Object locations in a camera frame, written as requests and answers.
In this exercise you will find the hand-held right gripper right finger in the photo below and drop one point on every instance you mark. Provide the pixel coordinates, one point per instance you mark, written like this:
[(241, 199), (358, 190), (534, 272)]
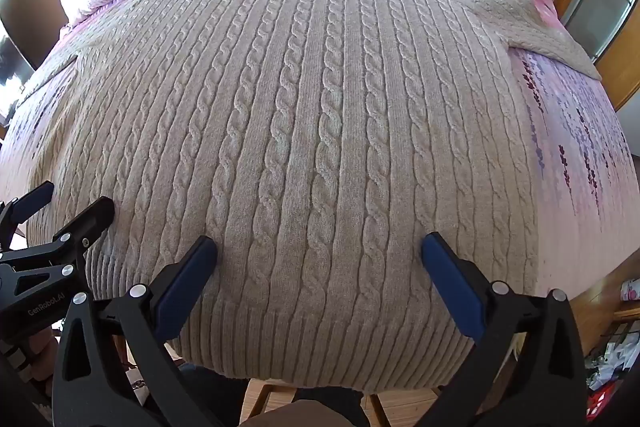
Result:
[(450, 287)]

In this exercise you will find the white plastic bag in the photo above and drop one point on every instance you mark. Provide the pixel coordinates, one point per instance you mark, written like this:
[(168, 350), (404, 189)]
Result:
[(605, 359)]

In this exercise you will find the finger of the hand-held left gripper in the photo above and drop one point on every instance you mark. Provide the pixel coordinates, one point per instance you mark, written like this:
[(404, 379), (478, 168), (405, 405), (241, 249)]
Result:
[(92, 219), (35, 202)]

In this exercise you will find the person's left hand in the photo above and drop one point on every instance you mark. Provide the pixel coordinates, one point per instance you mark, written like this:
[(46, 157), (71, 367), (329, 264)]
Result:
[(41, 357)]

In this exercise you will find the wooden framed window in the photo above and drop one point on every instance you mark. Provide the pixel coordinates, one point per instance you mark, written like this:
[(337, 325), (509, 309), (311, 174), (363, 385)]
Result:
[(595, 7)]

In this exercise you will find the pink floral bed sheet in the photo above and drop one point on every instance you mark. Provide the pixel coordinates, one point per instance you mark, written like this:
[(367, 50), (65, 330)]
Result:
[(575, 167)]

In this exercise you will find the pink white container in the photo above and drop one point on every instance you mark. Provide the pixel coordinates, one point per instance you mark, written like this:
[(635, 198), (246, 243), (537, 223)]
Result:
[(631, 292)]

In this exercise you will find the red box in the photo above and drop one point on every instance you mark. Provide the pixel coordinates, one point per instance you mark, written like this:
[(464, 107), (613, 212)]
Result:
[(607, 394)]

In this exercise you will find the wooden chair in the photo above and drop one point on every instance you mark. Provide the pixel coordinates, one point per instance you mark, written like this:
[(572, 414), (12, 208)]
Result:
[(260, 399)]

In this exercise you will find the dark flat panel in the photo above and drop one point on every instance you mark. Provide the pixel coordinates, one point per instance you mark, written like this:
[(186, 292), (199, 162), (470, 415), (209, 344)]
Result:
[(12, 62)]

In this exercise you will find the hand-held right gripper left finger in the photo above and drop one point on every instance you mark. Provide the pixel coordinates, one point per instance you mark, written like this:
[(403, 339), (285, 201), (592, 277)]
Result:
[(186, 282)]

